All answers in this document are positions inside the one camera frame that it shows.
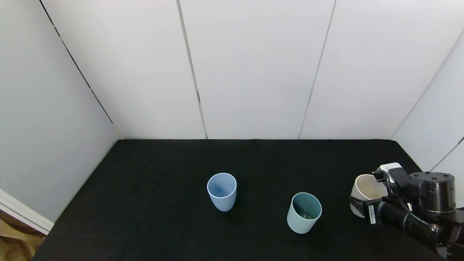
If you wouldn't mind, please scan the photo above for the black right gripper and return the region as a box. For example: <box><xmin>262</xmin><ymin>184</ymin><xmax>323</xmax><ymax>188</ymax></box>
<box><xmin>348</xmin><ymin>195</ymin><xmax>410</xmax><ymax>233</ymax></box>

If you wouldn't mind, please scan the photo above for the beige plastic cup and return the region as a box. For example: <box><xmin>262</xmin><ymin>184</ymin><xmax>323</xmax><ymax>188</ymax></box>
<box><xmin>349</xmin><ymin>174</ymin><xmax>388</xmax><ymax>218</ymax></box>

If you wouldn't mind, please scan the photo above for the teal green plastic cup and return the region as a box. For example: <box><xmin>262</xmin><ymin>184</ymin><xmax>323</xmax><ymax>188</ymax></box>
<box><xmin>286</xmin><ymin>192</ymin><xmax>322</xmax><ymax>234</ymax></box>

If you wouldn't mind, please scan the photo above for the light blue plastic cup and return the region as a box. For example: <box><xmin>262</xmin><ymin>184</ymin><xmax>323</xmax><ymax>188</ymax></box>
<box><xmin>207</xmin><ymin>173</ymin><xmax>237</xmax><ymax>212</ymax></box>

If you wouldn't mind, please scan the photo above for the black table cloth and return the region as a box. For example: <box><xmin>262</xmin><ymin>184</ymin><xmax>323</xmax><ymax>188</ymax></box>
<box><xmin>33</xmin><ymin>140</ymin><xmax>464</xmax><ymax>261</ymax></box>

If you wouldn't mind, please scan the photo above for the black camera cable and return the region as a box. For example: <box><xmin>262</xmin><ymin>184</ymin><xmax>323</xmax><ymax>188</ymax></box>
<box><xmin>373</xmin><ymin>170</ymin><xmax>414</xmax><ymax>218</ymax></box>

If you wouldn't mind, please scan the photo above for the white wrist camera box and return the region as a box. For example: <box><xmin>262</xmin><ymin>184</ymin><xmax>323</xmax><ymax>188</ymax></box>
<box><xmin>376</xmin><ymin>163</ymin><xmax>403</xmax><ymax>174</ymax></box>

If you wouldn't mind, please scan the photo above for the white panel frame strip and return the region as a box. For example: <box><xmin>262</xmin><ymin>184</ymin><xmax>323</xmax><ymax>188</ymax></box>
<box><xmin>0</xmin><ymin>188</ymin><xmax>55</xmax><ymax>235</ymax></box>

